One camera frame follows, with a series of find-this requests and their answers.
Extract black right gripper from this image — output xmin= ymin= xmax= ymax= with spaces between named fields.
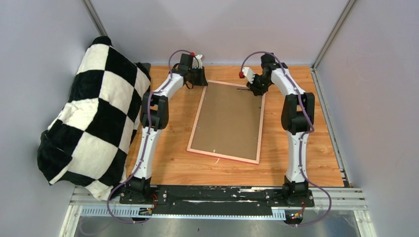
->
xmin=247 ymin=73 xmax=273 ymax=96

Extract pink picture frame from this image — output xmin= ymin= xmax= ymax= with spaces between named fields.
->
xmin=186 ymin=79 xmax=266 ymax=165

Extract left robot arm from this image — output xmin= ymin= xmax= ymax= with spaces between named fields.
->
xmin=120 ymin=50 xmax=208 ymax=204

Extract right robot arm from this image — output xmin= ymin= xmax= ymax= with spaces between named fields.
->
xmin=241 ymin=51 xmax=315 ymax=206

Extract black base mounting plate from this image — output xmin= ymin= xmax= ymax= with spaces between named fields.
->
xmin=120 ymin=185 xmax=315 ymax=214

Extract black white checkered pillow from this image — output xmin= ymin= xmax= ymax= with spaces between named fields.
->
xmin=37 ymin=36 xmax=151 ymax=200

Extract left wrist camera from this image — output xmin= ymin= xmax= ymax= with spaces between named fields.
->
xmin=192 ymin=54 xmax=204 ymax=69

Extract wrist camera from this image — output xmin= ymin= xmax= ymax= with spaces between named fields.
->
xmin=192 ymin=54 xmax=204 ymax=69
xmin=239 ymin=67 xmax=255 ymax=84

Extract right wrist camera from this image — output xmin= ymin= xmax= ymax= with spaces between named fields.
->
xmin=239 ymin=67 xmax=255 ymax=84

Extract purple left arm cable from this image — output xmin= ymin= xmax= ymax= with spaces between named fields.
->
xmin=106 ymin=50 xmax=194 ymax=225

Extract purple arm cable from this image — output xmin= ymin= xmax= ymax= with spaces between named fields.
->
xmin=106 ymin=50 xmax=194 ymax=225
xmin=240 ymin=51 xmax=332 ymax=228

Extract brown frame backing board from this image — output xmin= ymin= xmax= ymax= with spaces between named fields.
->
xmin=190 ymin=82 xmax=263 ymax=161

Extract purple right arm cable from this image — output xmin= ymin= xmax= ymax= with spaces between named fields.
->
xmin=240 ymin=51 xmax=332 ymax=228

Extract white slotted cable duct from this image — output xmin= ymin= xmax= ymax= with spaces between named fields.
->
xmin=78 ymin=205 xmax=287 ymax=220

